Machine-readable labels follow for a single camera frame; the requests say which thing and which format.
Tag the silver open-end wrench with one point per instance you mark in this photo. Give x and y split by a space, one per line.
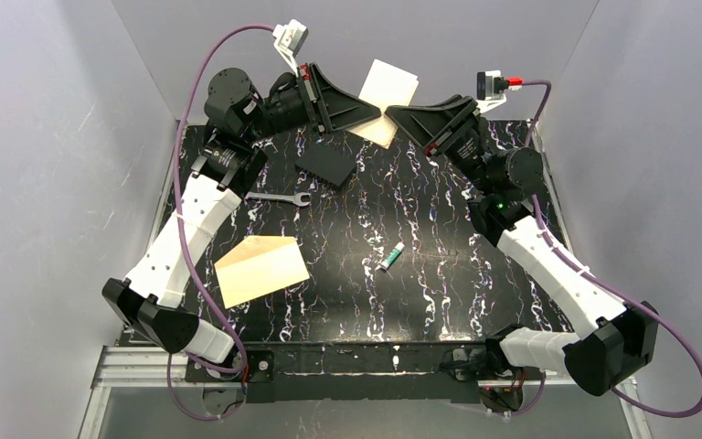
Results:
299 200

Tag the cream paper letter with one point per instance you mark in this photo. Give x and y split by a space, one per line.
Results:
384 86

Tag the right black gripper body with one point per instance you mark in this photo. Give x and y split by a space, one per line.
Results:
448 128

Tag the green glue stick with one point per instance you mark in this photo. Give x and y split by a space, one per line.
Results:
392 256

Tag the black ribbed block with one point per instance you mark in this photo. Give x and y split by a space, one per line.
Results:
326 164

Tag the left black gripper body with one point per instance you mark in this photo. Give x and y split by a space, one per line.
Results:
314 100

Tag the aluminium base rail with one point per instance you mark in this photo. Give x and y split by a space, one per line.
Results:
336 390

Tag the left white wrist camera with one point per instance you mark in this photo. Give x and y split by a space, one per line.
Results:
288 41

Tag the cream paper envelope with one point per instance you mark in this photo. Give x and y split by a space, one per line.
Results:
259 265

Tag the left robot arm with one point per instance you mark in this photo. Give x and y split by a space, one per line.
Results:
149 298

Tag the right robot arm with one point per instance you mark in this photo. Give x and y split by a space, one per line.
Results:
610 339

